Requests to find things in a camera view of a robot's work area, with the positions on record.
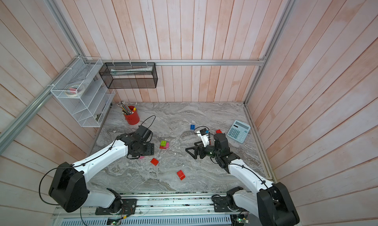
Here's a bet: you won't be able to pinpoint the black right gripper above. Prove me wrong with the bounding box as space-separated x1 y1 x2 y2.
187 140 221 160

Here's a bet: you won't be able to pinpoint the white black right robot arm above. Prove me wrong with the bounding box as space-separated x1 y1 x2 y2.
185 132 300 226

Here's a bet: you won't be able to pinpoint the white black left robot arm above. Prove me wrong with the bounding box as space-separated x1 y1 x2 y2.
48 125 155 214

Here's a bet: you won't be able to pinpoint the red curved lego brick centre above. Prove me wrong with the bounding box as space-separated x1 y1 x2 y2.
150 158 159 166

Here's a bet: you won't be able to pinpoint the red lego brick front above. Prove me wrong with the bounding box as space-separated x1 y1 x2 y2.
177 170 186 180

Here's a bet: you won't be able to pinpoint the red pen cup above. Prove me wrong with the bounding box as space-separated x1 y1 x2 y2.
124 106 140 125

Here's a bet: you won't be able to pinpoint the pens in cup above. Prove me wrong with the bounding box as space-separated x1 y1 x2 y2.
117 101 136 115

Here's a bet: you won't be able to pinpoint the light blue calculator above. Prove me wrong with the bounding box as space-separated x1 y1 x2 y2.
227 120 251 143

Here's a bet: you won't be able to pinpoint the tape roll on shelf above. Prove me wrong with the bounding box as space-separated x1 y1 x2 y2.
65 84 84 97

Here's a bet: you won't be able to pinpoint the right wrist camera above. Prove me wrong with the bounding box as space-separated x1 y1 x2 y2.
197 128 211 147

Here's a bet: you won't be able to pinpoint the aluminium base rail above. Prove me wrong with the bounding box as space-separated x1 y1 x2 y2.
49 192 261 226

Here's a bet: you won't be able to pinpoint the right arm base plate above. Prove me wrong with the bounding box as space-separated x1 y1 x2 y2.
211 195 237 212

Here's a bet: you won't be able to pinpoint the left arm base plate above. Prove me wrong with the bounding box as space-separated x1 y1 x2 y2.
95 198 137 216

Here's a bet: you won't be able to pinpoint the black mesh wall basket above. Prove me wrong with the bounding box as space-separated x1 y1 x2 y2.
99 62 158 89

